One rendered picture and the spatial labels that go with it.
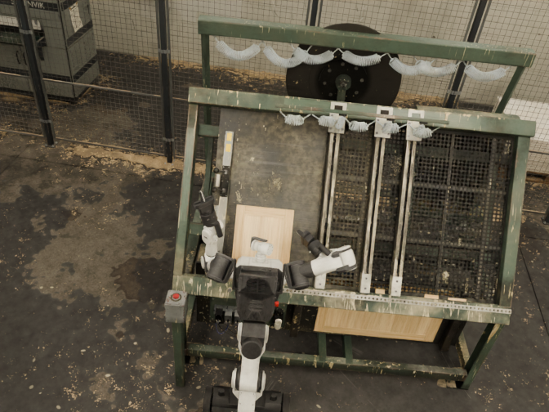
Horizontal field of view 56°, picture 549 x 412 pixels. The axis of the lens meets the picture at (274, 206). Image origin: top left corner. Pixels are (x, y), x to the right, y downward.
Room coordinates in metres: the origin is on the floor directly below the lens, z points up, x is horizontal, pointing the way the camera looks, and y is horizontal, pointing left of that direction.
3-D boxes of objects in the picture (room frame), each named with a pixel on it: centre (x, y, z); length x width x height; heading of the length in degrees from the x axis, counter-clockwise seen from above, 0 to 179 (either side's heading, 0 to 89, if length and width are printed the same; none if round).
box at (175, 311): (2.09, 0.54, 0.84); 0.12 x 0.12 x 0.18; 1
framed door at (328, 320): (2.50, -0.85, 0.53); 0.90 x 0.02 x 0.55; 91
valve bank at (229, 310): (2.16, 0.10, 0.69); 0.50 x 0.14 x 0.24; 91
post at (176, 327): (2.09, 0.54, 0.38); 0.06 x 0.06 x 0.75; 1
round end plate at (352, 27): (3.37, -0.38, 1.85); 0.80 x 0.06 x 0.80; 91
